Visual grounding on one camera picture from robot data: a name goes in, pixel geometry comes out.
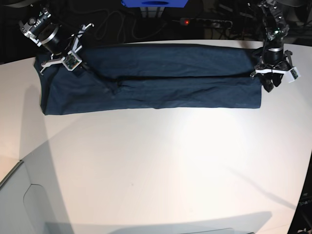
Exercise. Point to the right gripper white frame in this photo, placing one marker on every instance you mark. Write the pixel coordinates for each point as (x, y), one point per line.
(59, 44)

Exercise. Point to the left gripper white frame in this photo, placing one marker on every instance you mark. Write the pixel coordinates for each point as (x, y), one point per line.
(277, 63)

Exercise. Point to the dark blue T-shirt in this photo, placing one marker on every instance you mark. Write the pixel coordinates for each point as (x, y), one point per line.
(155, 76)

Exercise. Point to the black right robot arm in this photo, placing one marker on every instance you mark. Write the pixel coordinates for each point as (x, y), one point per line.
(33, 27)

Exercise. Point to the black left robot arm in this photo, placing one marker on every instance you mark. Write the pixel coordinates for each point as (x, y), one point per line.
(275, 29)

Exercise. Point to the blue box on stand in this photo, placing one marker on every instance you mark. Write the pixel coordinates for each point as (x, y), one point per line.
(154, 3)

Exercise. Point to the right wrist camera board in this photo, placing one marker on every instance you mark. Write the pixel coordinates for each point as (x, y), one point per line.
(71, 62)

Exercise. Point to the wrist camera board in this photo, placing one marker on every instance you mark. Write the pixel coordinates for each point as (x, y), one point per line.
(294, 75)
(71, 62)

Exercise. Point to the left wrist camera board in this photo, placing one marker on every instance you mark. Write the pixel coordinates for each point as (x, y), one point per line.
(294, 75)

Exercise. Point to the black power strip red switch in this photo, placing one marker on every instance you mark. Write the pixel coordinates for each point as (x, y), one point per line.
(206, 23)

